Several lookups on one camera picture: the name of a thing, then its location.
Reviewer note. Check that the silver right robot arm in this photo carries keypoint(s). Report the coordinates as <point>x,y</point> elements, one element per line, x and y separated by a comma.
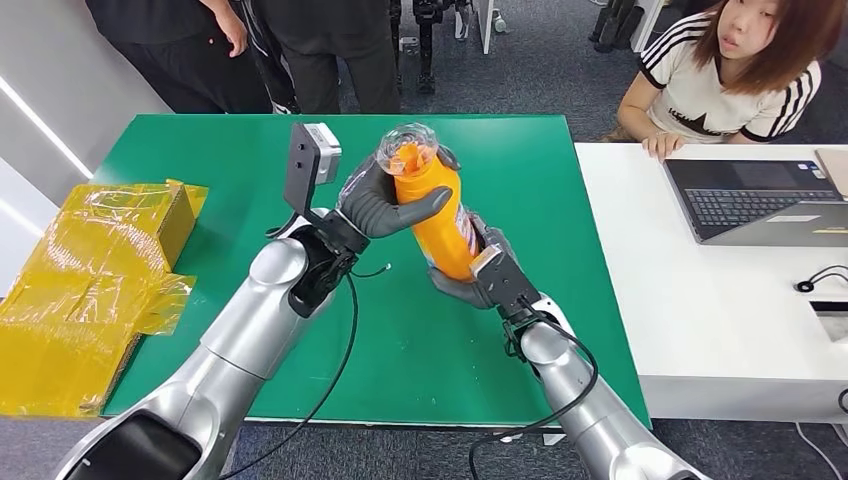
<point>583,397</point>

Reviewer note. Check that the person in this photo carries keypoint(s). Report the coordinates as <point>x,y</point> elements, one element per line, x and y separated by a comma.
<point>172,60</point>
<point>699,96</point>
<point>344,60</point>

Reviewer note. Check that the white desk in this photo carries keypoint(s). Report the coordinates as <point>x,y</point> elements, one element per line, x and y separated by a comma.
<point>702,278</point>

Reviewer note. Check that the white furniture leg with caster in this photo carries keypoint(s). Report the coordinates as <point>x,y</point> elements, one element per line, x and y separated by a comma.
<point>485,26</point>

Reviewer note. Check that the black humanoid robot legs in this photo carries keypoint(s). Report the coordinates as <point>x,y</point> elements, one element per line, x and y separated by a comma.
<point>427,40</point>

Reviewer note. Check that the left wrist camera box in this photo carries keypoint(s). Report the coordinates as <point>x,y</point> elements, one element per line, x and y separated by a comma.
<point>311,159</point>

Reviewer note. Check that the tan flat pad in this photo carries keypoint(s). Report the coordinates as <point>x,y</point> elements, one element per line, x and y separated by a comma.
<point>836,171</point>

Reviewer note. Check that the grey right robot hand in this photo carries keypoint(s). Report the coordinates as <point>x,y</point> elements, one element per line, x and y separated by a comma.
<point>464,288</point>

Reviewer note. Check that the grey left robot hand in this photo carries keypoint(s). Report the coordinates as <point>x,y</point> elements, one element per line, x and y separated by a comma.
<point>371,205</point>

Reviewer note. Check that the white table foot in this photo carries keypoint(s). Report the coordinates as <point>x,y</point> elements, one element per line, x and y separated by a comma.
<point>554,439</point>
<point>507,438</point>

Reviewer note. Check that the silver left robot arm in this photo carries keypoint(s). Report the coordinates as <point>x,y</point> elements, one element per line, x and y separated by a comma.
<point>252,331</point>

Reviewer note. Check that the yellow taped cardboard box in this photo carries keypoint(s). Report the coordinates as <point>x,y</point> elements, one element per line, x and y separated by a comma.
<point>79,298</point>

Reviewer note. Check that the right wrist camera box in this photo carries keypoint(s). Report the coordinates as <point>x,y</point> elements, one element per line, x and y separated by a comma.
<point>507,281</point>

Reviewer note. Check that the person's hand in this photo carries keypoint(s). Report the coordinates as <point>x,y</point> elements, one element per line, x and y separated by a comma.
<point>661,146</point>
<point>232,32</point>

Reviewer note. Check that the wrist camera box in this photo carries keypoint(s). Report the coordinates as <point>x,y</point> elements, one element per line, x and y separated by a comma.
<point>311,159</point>
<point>507,281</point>

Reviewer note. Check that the grey open laptop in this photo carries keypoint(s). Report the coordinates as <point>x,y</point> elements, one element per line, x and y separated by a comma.
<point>748,201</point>

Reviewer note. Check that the green table mat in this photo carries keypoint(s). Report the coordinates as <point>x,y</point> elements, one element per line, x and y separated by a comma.
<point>530,185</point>

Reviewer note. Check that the orange plastic bottle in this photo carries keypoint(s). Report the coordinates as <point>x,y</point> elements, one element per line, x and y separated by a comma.
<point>437,232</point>

